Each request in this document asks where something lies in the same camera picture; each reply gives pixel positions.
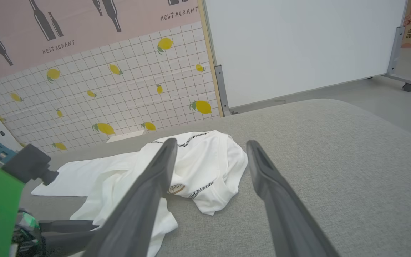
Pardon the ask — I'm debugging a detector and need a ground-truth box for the white long sleeve garment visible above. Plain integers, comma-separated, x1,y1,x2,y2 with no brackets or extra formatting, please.
31,130,249,257

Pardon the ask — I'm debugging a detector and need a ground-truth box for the grey metal partition leg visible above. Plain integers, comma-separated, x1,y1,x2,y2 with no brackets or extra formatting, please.
214,64,239,117
383,25,411,86

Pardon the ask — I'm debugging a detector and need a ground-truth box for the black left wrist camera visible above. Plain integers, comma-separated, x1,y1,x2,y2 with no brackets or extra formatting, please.
1,144,59,186

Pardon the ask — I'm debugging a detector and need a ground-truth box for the white partition board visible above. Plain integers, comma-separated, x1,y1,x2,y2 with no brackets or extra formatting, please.
202,0,409,115

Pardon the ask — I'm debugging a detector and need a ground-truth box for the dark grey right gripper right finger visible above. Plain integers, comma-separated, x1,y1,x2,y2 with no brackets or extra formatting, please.
246,140,340,257

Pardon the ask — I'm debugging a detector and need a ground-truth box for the lemon tile print partition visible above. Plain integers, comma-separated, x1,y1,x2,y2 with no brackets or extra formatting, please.
0,0,224,157

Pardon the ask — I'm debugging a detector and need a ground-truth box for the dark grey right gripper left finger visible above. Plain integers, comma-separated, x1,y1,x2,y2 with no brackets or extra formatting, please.
81,138,178,257

